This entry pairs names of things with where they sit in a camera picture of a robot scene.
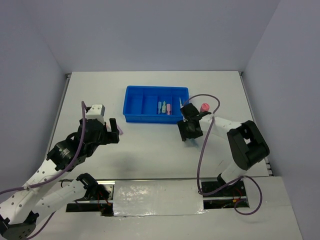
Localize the purple highlighter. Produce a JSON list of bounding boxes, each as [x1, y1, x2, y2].
[[117, 126, 124, 136]]

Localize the pink capped glue stick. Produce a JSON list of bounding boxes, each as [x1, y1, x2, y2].
[[200, 102, 210, 113]]

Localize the pink highlighter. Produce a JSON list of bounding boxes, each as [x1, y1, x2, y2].
[[166, 103, 172, 116]]

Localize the green highlighter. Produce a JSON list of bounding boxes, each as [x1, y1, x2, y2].
[[161, 101, 167, 114]]

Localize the light blue highlighter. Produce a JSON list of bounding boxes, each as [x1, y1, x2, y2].
[[188, 139, 199, 147]]

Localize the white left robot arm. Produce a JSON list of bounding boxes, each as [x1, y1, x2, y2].
[[0, 117, 120, 240]]

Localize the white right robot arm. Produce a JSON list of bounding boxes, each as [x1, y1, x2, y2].
[[177, 103, 270, 196]]

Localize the blue compartment tray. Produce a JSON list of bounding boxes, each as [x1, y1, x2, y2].
[[122, 85, 189, 124]]

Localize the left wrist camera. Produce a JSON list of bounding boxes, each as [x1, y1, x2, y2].
[[85, 104, 105, 125]]

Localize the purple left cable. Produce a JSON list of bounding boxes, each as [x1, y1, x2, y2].
[[0, 100, 88, 240]]

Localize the purple cable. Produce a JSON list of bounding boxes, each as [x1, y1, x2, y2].
[[0, 100, 88, 240], [182, 93, 263, 216]]

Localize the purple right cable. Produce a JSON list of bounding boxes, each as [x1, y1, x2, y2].
[[182, 93, 263, 216]]

